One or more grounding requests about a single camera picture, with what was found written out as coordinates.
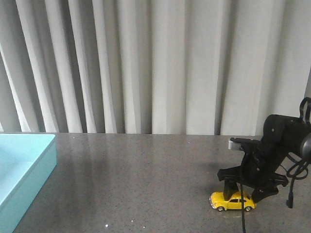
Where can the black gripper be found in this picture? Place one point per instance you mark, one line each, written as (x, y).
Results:
(257, 170)

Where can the yellow toy beetle car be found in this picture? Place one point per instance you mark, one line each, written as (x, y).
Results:
(234, 203)

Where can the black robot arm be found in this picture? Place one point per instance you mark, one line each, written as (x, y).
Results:
(282, 135)

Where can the light blue plastic box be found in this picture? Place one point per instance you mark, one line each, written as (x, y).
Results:
(26, 162)

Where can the grey pleated curtain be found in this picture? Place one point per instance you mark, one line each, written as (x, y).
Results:
(206, 67)

